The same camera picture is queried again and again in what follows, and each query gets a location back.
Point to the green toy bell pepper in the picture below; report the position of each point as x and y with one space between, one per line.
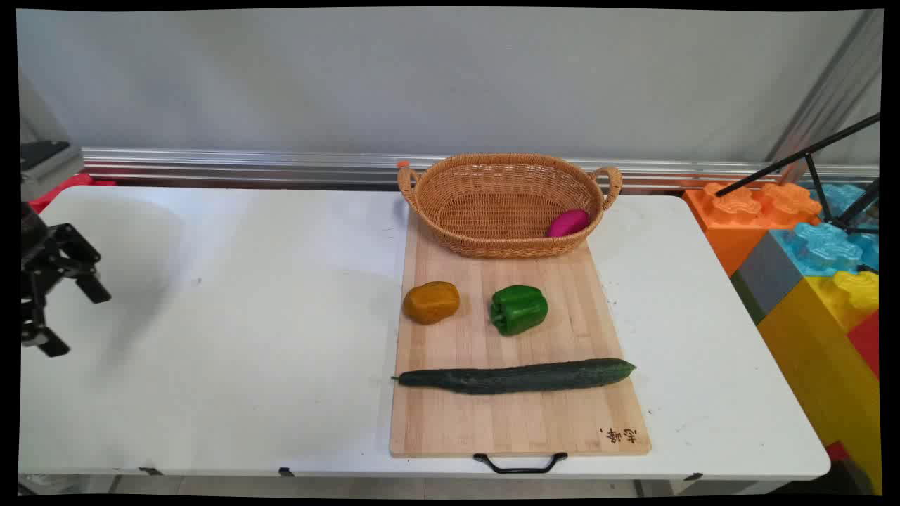
519 309

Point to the aluminium rail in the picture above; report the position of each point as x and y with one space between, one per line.
246 167

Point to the yellow giant building block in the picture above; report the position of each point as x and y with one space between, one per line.
823 365

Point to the red plastic object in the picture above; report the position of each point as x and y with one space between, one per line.
60 190

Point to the pink toy sweet potato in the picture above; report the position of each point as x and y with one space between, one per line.
568 223

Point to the grey box with black lid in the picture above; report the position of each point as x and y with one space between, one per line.
46 165

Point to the red giant building block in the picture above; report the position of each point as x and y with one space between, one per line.
866 341

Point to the black tripod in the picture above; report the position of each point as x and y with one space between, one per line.
815 169

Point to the orange toy potato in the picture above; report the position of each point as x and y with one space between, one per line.
431 302

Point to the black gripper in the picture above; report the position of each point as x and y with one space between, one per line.
31 232

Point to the blue giant building block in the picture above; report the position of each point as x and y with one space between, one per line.
823 246

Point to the dark green toy cucumber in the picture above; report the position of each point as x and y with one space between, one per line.
520 377

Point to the orange giant building block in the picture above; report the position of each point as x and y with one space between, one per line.
731 225

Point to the grey giant building block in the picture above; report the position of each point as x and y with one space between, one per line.
768 277

